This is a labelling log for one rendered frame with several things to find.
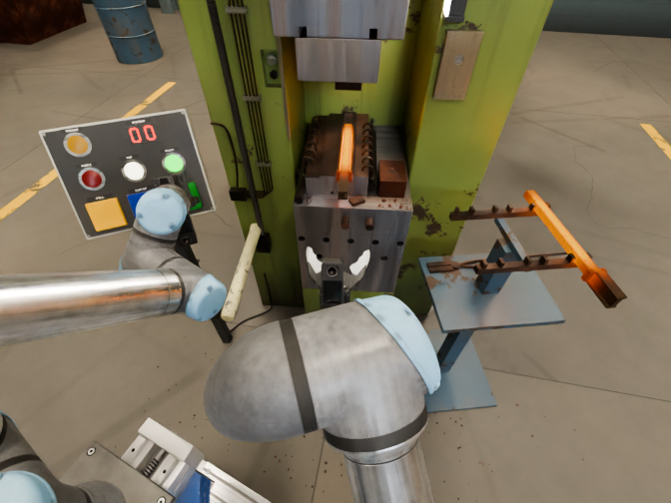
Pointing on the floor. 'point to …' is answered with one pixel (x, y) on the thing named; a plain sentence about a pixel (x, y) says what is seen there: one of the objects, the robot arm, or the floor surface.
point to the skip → (37, 19)
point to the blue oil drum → (129, 30)
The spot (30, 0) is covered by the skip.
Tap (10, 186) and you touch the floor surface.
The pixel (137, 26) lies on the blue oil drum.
